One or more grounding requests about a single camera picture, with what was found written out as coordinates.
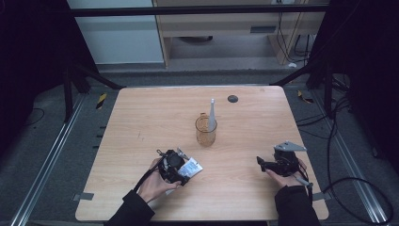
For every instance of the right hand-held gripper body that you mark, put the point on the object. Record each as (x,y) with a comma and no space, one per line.
(284,163)

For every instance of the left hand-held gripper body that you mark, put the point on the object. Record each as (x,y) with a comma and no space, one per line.
(171,164)

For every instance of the white toothpaste tube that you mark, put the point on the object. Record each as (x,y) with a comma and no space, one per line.
(189,168)

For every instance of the clear amber glass cup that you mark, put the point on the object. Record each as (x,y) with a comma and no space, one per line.
(205,135)

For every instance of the white electric toothbrush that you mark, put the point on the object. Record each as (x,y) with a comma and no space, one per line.
(212,116)

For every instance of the person's right hand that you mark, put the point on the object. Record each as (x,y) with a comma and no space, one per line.
(287,179)

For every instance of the person's left hand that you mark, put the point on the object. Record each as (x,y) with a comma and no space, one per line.
(153,185)

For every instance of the grey tape strip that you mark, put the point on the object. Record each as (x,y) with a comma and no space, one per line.
(321,196)
(83,196)

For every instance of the dark round table grommet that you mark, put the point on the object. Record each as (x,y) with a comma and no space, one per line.
(232,99)

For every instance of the yellow black striped tape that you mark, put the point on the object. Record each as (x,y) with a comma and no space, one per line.
(101,100)
(304,97)

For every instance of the black metal stand leg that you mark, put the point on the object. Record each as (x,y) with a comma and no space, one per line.
(323,84)
(72,88)

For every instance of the small white floor object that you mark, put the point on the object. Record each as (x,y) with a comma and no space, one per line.
(292,65)

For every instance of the black curtain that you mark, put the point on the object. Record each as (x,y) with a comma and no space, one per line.
(367,78)
(34,62)

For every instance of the white cabinet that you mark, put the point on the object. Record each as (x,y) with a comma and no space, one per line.
(119,37)

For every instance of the light wooden desk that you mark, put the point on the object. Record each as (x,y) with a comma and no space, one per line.
(219,23)

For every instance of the aluminium floor rail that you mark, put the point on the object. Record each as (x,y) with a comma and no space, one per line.
(354,169)
(47,160)

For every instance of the black horizontal frame bar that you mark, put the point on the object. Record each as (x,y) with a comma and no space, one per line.
(188,11)

